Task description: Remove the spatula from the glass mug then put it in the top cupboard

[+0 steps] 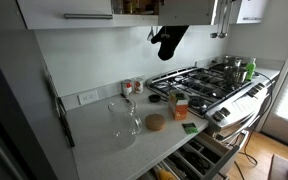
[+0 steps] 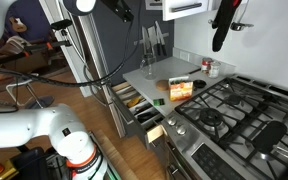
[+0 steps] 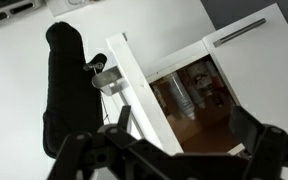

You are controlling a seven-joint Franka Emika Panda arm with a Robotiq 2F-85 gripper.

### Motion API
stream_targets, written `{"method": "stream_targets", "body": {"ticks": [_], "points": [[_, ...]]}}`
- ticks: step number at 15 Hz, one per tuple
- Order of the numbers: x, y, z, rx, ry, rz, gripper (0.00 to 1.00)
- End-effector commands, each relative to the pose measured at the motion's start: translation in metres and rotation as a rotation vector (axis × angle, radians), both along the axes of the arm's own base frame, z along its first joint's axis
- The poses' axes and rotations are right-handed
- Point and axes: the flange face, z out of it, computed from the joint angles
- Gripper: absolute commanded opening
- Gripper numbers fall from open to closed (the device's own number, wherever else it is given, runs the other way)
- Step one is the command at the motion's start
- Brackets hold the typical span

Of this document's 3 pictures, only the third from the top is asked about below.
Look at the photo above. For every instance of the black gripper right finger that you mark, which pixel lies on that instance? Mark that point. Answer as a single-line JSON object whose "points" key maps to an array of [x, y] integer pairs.
{"points": [[245, 128]]}

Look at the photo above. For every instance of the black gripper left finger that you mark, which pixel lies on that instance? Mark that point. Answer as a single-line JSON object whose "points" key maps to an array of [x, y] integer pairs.
{"points": [[124, 118]]}

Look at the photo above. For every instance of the hanging steel measuring cup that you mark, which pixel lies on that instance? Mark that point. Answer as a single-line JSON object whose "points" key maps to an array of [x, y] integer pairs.
{"points": [[110, 80]]}

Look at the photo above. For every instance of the black oven mitt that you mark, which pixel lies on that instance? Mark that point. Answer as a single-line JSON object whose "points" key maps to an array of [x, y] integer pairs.
{"points": [[70, 93]]}

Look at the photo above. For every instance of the white ribbed plastic container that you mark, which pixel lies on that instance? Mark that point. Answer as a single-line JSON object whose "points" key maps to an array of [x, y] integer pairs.
{"points": [[180, 96]]}

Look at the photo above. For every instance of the labelled white bottle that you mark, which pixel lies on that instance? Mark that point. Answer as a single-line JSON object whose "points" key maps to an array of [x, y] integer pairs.
{"points": [[200, 81]]}

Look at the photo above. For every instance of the white wall cabinet wooden interior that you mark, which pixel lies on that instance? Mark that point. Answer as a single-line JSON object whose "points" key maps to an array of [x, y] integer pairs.
{"points": [[204, 133]]}

